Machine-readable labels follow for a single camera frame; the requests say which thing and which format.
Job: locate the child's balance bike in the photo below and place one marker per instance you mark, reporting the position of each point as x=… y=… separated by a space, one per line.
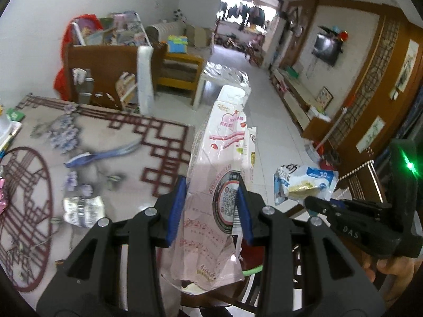
x=231 y=42

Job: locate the white coffee table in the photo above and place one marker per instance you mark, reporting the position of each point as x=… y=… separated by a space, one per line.
x=218 y=72

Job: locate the black white plush toy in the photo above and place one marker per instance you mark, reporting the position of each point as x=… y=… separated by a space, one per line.
x=178 y=14

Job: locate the crushed paper cup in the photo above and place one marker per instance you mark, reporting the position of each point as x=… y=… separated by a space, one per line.
x=82 y=209

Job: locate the green book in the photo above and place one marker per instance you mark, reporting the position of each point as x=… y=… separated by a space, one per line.
x=15 y=115

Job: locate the white cloth strip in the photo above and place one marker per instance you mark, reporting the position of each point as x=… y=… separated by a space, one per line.
x=145 y=79

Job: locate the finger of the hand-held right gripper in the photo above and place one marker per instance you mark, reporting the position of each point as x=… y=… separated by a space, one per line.
x=319 y=204

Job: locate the red cloth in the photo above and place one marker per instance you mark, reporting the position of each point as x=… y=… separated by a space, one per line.
x=61 y=79

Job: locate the long television cabinet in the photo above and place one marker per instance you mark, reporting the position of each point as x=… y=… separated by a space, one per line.
x=297 y=95

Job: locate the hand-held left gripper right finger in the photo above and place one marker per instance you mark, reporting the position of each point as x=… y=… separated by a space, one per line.
x=245 y=214

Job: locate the person's right hand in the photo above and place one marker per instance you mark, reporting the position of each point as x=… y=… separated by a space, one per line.
x=396 y=265

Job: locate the white sofa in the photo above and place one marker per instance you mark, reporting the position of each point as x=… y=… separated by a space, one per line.
x=162 y=29

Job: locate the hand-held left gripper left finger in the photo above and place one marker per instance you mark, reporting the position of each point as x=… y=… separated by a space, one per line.
x=176 y=211

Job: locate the white scroll painting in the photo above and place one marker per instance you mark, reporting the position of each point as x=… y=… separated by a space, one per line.
x=370 y=134
x=406 y=66

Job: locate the wooden chair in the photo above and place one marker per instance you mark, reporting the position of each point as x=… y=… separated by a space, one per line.
x=109 y=59

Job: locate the blue white wrapper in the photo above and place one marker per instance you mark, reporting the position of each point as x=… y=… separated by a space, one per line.
x=297 y=180

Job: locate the white book rack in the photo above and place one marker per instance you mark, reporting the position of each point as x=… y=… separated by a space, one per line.
x=115 y=29

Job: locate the wall mounted television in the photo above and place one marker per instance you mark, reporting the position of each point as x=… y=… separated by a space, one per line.
x=325 y=49

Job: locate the white pink plastic bag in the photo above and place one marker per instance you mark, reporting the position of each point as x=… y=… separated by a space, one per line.
x=211 y=158

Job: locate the colourful toy box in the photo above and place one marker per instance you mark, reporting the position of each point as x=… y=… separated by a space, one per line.
x=176 y=44

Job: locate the blue strip wrapper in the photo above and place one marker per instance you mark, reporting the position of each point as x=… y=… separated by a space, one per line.
x=99 y=155

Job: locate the wooden side table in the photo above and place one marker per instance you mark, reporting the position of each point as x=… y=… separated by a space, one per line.
x=181 y=60

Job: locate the hanging clothes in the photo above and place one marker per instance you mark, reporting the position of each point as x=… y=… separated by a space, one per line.
x=244 y=13

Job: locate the red hanging ornament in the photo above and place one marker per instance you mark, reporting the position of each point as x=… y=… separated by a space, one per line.
x=343 y=36

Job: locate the framed photo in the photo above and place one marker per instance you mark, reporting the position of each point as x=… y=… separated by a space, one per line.
x=324 y=97

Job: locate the wooden partition screen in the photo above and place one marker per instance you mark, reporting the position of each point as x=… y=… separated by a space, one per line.
x=380 y=105

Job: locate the green rimmed trash bin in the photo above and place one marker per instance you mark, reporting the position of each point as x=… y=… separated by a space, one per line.
x=254 y=269

